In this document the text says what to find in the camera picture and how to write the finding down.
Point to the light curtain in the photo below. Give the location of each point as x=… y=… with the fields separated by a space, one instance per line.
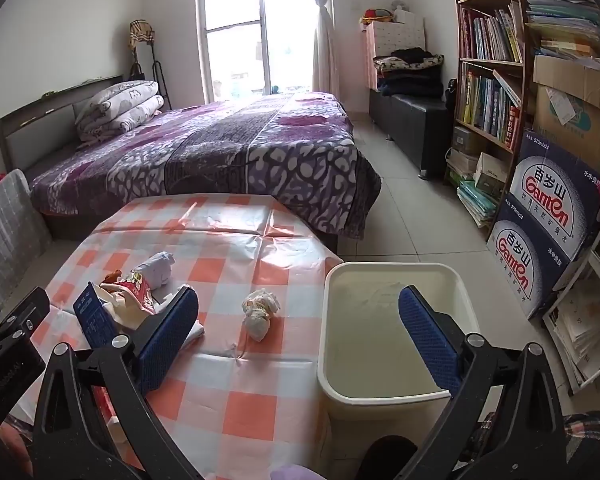
x=322 y=25

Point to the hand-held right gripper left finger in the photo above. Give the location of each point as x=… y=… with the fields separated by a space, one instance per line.
x=167 y=340

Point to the white tissue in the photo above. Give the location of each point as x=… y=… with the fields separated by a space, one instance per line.
x=260 y=310

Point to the orange checked tablecloth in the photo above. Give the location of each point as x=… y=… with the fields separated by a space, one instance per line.
x=240 y=410

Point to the purple cloth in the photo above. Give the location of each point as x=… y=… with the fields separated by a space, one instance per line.
x=297 y=473

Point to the wooden bookshelf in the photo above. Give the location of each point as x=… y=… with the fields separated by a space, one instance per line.
x=522 y=67

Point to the purple patterned blanket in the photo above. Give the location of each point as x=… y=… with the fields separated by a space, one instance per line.
x=205 y=150

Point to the stack of folded clothes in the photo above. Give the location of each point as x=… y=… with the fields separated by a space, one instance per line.
x=410 y=77

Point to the row of books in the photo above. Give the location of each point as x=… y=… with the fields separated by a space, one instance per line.
x=490 y=37
x=490 y=105

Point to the stack of loose papers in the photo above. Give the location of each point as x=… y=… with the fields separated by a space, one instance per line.
x=565 y=15

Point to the white shelf unit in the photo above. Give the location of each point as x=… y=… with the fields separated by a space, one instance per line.
x=585 y=320

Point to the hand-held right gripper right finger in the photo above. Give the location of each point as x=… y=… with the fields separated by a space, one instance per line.
x=427 y=340

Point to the pile of books and papers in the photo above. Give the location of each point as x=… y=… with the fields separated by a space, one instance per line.
x=475 y=195

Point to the blue cardboard box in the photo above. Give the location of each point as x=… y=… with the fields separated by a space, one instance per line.
x=96 y=317

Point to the grey checked cushion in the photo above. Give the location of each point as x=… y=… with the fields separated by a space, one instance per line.
x=10 y=240

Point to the white plastic bin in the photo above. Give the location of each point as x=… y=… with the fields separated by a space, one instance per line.
x=380 y=320

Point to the plaid scarf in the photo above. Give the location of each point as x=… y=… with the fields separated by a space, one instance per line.
x=142 y=35

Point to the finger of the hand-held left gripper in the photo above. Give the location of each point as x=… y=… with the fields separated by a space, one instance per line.
x=25 y=310

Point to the cream fringed cloth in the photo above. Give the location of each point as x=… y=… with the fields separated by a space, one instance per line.
x=127 y=311

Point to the crumpled grey-white paper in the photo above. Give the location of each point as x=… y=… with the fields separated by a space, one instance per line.
x=155 y=266

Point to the white paper scrap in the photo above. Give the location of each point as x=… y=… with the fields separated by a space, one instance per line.
x=195 y=331

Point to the black bench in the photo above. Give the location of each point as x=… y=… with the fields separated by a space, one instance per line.
x=415 y=120

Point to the black coat rack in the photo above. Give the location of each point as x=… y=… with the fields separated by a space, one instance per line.
x=160 y=80

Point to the pink cabinet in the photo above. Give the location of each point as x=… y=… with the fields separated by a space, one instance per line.
x=395 y=37

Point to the small orange object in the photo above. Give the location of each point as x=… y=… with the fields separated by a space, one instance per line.
x=112 y=276

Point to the folded patterned quilt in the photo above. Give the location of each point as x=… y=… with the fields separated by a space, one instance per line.
x=120 y=107

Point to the red snack wrapper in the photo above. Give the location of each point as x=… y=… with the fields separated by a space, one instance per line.
x=137 y=287

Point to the brown cardboard box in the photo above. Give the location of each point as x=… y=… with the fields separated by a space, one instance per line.
x=575 y=115

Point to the dark bed headboard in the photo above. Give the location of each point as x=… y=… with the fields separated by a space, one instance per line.
x=30 y=130

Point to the window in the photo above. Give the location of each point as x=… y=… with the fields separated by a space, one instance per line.
x=250 y=20

